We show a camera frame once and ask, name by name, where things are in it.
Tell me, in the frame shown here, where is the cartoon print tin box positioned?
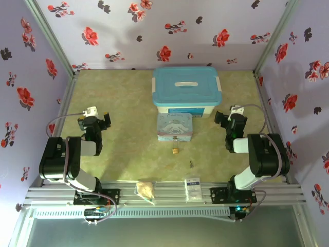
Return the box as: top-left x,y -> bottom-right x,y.
156,112 -> 194,142

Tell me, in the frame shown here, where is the blue lidded storage box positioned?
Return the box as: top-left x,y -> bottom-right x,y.
151,66 -> 223,119

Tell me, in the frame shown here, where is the white labelled packet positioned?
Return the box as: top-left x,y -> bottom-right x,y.
184,175 -> 202,202

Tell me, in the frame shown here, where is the clear bag with beige contents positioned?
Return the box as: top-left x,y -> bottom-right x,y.
135,181 -> 157,206

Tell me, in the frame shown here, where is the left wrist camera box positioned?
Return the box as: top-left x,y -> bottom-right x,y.
82,106 -> 100,118

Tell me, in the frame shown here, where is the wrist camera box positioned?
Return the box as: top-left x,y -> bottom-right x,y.
82,106 -> 100,118
229,104 -> 245,120

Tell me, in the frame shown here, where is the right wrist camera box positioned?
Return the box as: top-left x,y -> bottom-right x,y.
229,104 -> 245,120

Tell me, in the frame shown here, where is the left arm grey cable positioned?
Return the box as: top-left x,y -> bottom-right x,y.
45,112 -> 118,224

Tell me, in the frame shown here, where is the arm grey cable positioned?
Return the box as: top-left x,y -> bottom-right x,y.
232,103 -> 282,222
45,112 -> 118,224

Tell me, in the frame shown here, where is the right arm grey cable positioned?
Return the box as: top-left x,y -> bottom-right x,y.
232,103 -> 282,222

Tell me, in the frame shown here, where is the aluminium side rail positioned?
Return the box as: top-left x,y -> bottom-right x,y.
254,74 -> 299,185
30,74 -> 79,187

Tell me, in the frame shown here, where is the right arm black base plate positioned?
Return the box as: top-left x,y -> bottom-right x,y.
210,187 -> 257,204

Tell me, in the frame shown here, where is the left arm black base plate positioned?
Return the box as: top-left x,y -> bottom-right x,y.
74,188 -> 121,206

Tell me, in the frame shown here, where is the aluminium front rail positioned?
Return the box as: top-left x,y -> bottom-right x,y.
22,180 -> 307,208

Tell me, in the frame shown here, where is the aluminium frame post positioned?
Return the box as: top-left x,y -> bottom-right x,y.
24,0 -> 79,77
253,0 -> 301,77

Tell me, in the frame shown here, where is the white slotted cable duct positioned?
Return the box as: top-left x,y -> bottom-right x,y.
33,207 -> 230,220

